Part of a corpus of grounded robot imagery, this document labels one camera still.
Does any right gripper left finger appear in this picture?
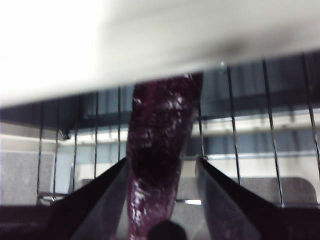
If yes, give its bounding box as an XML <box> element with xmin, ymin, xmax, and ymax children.
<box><xmin>49</xmin><ymin>157</ymin><xmax>132</xmax><ymax>240</ymax></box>

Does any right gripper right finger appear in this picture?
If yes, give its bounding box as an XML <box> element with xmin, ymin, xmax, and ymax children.
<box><xmin>195</xmin><ymin>156</ymin><xmax>288</xmax><ymax>240</ymax></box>

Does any glass oven door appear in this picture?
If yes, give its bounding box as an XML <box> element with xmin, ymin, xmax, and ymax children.
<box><xmin>0</xmin><ymin>132</ymin><xmax>320</xmax><ymax>208</ymax></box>

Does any purple eggplant green stem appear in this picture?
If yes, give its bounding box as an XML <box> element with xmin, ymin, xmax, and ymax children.
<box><xmin>126</xmin><ymin>71</ymin><xmax>205</xmax><ymax>240</ymax></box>

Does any white Toshiba toaster oven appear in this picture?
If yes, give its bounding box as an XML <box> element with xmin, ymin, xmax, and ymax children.
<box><xmin>0</xmin><ymin>0</ymin><xmax>320</xmax><ymax>161</ymax></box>

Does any wire oven rack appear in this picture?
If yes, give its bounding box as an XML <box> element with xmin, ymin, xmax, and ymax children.
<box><xmin>36</xmin><ymin>51</ymin><xmax>320</xmax><ymax>210</ymax></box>

